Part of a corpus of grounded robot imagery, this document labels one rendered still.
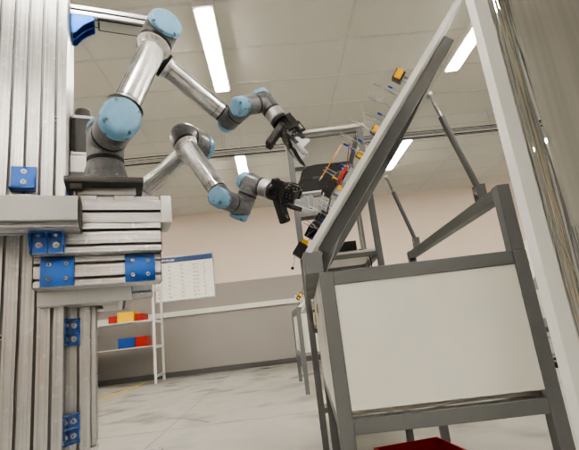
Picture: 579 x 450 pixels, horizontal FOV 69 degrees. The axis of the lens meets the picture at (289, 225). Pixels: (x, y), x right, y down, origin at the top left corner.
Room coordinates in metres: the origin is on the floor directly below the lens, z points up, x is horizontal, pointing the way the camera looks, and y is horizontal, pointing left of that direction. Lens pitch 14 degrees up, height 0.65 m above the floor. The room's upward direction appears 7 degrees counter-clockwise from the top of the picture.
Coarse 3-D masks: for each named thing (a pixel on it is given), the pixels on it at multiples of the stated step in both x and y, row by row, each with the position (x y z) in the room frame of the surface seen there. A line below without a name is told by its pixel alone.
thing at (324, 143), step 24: (312, 144) 2.63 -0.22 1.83; (336, 144) 2.67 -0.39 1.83; (288, 168) 3.01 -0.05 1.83; (312, 192) 2.49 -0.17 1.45; (312, 216) 3.01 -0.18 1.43; (360, 216) 3.00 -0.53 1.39; (336, 264) 2.86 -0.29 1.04; (360, 264) 3.00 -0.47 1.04; (384, 264) 2.45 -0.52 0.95; (312, 312) 2.46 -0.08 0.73; (312, 336) 2.46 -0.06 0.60; (312, 360) 2.46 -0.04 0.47; (408, 432) 2.45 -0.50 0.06
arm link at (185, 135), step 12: (180, 132) 1.53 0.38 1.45; (192, 132) 1.57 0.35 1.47; (180, 144) 1.53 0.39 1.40; (192, 144) 1.53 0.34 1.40; (192, 156) 1.51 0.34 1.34; (204, 156) 1.53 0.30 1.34; (192, 168) 1.52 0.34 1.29; (204, 168) 1.49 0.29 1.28; (204, 180) 1.49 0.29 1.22; (216, 180) 1.48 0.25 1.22; (216, 192) 1.44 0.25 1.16; (228, 192) 1.47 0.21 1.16; (216, 204) 1.45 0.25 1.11; (228, 204) 1.48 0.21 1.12
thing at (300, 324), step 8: (296, 296) 5.23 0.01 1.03; (296, 312) 4.53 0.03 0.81; (296, 320) 4.97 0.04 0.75; (304, 320) 4.58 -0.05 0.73; (296, 328) 5.17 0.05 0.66; (304, 328) 4.58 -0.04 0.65; (296, 336) 5.38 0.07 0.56; (304, 336) 4.58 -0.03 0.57; (296, 344) 5.60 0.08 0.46; (304, 344) 4.58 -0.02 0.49; (296, 352) 5.48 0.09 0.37; (304, 352) 4.54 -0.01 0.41; (304, 360) 4.54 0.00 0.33; (304, 368) 4.53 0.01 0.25; (304, 376) 4.53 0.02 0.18; (304, 384) 4.55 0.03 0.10
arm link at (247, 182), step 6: (240, 174) 1.57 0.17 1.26; (246, 174) 1.56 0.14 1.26; (252, 174) 1.56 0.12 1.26; (240, 180) 1.57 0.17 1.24; (246, 180) 1.56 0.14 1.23; (252, 180) 1.55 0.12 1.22; (258, 180) 1.54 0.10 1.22; (240, 186) 1.58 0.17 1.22; (246, 186) 1.56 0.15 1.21; (252, 186) 1.55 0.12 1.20; (246, 192) 1.56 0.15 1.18; (252, 192) 1.57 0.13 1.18
